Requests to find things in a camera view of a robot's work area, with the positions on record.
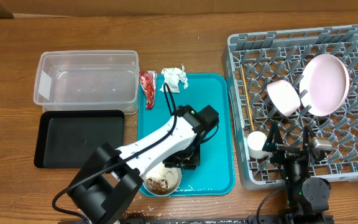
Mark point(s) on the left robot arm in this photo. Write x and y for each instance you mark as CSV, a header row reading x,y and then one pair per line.
x,y
110,178

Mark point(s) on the white napkin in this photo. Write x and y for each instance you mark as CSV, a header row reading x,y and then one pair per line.
x,y
172,77

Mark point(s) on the white cup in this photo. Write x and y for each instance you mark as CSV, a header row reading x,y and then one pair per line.
x,y
255,143

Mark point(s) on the teal plastic tray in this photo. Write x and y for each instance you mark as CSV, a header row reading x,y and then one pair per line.
x,y
215,174

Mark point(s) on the large pink plate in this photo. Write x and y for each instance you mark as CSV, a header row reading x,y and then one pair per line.
x,y
326,83

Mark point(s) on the grey bowl with rice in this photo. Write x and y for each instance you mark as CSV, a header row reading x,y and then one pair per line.
x,y
162,181

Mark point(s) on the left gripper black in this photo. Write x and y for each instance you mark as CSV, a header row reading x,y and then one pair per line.
x,y
172,160

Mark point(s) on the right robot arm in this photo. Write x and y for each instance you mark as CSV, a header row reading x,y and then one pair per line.
x,y
307,196

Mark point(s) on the clear plastic bin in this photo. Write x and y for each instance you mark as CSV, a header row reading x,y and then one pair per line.
x,y
88,80

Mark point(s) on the grey dishwasher rack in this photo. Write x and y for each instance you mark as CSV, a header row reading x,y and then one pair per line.
x,y
283,54

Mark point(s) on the small pink bowl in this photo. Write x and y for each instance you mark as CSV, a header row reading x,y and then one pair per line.
x,y
284,97

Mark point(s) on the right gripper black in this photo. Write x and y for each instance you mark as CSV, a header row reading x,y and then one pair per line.
x,y
273,142

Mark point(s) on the red foil wrapper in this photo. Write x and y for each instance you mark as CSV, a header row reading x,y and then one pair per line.
x,y
148,82

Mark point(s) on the black plastic bin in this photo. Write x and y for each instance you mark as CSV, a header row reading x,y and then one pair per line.
x,y
66,139

